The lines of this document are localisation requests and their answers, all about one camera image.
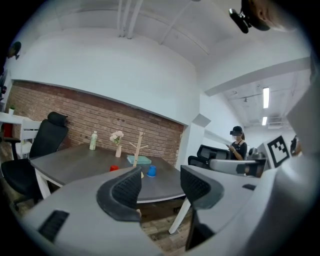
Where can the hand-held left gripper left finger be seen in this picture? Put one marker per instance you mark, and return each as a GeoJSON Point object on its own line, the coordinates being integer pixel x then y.
{"type": "Point", "coordinates": [82, 200]}

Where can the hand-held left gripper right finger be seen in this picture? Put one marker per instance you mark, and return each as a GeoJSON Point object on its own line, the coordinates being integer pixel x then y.
{"type": "Point", "coordinates": [225, 200]}

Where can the teal book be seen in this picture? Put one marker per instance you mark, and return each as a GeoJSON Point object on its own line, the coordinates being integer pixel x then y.
{"type": "Point", "coordinates": [142, 159]}

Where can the pink flower bouquet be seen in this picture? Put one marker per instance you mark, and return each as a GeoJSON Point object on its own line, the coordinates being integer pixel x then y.
{"type": "Point", "coordinates": [116, 136]}

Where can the red cup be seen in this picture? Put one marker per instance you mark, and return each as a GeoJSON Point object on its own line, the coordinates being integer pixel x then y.
{"type": "Point", "coordinates": [114, 168]}

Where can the wooden mug tree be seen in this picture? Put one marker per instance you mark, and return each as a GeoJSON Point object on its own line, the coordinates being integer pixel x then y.
{"type": "Point", "coordinates": [136, 152]}

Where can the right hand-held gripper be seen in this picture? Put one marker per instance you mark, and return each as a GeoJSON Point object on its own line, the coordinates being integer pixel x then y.
{"type": "Point", "coordinates": [277, 151]}

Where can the short ceiling light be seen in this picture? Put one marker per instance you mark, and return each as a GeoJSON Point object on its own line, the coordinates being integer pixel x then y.
{"type": "Point", "coordinates": [264, 121]}

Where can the white ceiling pipe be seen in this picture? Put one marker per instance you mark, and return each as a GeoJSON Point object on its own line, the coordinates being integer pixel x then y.
{"type": "Point", "coordinates": [121, 17]}
{"type": "Point", "coordinates": [133, 20]}

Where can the red box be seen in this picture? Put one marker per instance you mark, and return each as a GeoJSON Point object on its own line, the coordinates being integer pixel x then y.
{"type": "Point", "coordinates": [7, 130]}

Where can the blue cup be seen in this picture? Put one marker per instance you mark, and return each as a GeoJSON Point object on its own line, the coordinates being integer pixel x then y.
{"type": "Point", "coordinates": [151, 171]}

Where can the person's head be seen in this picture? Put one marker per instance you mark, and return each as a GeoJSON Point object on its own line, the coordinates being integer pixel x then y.
{"type": "Point", "coordinates": [265, 15]}

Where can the green plastic bottle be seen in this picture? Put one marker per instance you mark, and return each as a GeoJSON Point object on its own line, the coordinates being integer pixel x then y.
{"type": "Point", "coordinates": [93, 141]}

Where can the small potted plant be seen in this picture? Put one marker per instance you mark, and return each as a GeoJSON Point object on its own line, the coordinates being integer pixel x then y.
{"type": "Point", "coordinates": [11, 110]}

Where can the black wall-mounted camera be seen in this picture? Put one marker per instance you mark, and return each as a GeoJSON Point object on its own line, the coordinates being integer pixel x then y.
{"type": "Point", "coordinates": [15, 48]}

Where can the dark table with white legs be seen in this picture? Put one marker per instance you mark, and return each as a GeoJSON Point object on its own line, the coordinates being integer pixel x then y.
{"type": "Point", "coordinates": [75, 162]}

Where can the beige vase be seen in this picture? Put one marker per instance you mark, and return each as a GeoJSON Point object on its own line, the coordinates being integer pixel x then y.
{"type": "Point", "coordinates": [118, 152]}

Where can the black head-worn camera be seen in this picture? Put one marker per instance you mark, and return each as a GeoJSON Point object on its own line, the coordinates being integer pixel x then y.
{"type": "Point", "coordinates": [240, 20]}

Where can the long ceiling light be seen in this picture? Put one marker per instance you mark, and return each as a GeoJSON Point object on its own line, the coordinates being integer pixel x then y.
{"type": "Point", "coordinates": [266, 97]}

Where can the black mesh office chair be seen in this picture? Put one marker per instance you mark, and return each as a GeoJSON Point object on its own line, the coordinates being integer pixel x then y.
{"type": "Point", "coordinates": [207, 152]}

